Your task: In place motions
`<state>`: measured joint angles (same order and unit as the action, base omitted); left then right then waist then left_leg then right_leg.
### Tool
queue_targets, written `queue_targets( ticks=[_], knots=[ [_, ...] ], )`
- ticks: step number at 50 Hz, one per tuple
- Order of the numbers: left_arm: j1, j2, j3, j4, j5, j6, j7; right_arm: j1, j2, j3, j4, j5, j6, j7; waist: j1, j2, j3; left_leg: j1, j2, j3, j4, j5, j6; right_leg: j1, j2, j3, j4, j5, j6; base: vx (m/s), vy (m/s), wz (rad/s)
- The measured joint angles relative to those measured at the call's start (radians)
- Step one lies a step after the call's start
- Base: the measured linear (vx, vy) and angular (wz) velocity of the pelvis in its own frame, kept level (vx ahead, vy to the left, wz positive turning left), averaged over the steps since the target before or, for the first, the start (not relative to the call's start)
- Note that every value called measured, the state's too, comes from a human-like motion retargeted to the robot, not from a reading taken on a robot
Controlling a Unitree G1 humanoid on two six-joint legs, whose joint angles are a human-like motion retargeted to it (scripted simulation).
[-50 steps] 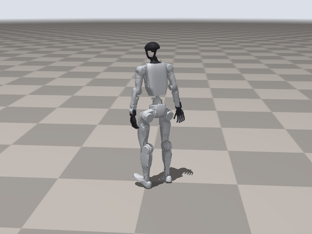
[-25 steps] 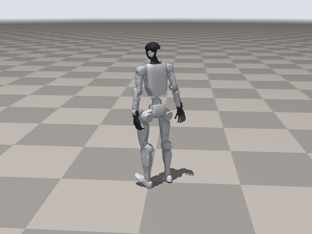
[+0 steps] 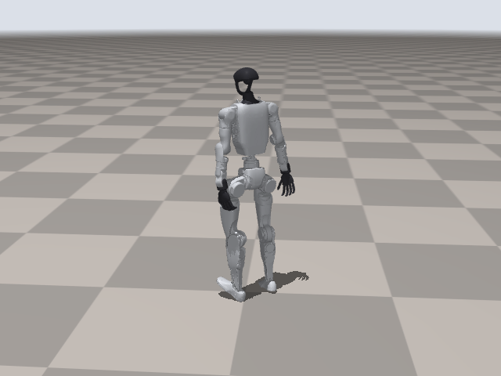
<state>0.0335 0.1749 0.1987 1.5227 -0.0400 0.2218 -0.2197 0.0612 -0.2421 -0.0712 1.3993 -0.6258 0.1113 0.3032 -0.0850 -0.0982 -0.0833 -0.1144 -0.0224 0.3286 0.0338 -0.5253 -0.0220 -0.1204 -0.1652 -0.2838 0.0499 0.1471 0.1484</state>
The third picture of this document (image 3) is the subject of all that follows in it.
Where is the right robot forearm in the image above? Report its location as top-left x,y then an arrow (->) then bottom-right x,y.
275,140 -> 289,172

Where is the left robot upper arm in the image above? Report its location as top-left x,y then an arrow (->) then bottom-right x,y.
218,106 -> 236,154

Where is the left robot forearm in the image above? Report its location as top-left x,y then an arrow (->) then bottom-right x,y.
215,143 -> 229,187

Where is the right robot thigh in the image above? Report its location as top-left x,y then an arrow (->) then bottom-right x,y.
254,174 -> 276,242

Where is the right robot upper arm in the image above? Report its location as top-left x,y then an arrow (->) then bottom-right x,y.
266,102 -> 284,145

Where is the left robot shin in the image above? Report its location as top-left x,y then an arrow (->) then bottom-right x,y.
225,234 -> 246,291

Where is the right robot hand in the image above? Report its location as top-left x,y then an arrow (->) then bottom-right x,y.
277,163 -> 295,197

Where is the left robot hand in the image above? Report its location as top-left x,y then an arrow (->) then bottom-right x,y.
217,179 -> 237,211

